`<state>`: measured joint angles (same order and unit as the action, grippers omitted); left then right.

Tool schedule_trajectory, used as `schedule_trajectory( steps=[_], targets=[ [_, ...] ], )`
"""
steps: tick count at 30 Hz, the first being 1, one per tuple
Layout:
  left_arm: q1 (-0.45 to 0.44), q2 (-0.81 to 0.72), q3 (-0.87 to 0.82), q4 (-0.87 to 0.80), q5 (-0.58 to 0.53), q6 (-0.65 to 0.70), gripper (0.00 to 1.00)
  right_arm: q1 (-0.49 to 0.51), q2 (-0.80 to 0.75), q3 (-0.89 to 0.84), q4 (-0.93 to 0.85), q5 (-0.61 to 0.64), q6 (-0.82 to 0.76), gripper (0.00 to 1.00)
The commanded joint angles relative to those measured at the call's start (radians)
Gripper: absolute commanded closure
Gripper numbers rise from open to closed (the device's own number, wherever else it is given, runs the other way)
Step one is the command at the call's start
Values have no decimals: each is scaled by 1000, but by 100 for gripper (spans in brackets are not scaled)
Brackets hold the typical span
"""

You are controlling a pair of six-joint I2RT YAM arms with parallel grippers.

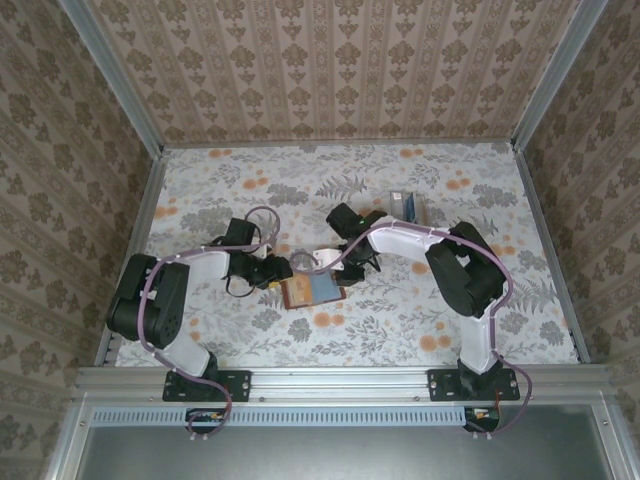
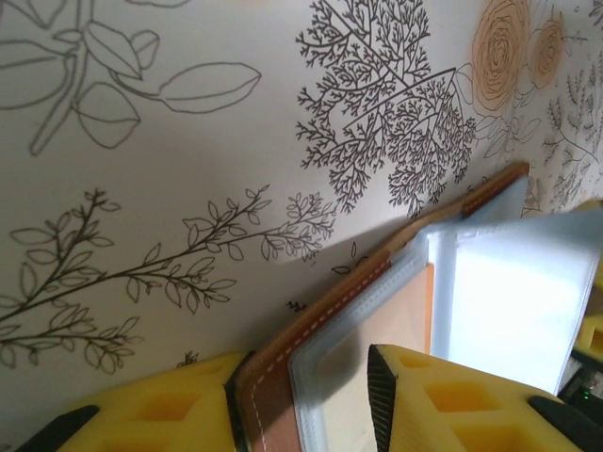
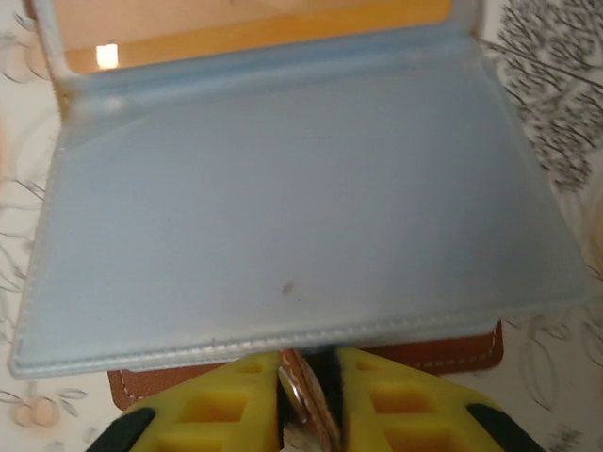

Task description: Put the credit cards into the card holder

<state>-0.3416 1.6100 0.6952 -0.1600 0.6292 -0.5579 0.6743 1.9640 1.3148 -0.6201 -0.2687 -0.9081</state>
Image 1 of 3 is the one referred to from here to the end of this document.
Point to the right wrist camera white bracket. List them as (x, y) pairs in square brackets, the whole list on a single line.
[(327, 259)]

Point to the brown leather card holder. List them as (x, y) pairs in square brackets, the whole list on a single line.
[(325, 289)]

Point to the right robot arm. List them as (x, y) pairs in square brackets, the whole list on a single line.
[(465, 280)]

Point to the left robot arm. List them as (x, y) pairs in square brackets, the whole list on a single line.
[(145, 305)]

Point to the aluminium side rail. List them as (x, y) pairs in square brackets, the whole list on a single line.
[(542, 225), (135, 240)]

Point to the aluminium front frame rail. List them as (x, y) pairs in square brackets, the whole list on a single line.
[(340, 382)]

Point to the blue credit card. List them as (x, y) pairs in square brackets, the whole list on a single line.
[(409, 207)]

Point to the aluminium back rail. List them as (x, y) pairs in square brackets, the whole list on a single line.
[(340, 143)]

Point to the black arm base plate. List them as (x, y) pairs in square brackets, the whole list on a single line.
[(440, 385), (240, 385)]

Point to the clear acrylic card stand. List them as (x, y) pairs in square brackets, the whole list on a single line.
[(397, 207)]

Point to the aluminium frame post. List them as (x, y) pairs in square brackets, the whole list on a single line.
[(116, 75), (556, 75)]

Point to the grey metal panel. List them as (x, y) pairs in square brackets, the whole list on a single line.
[(340, 455)]

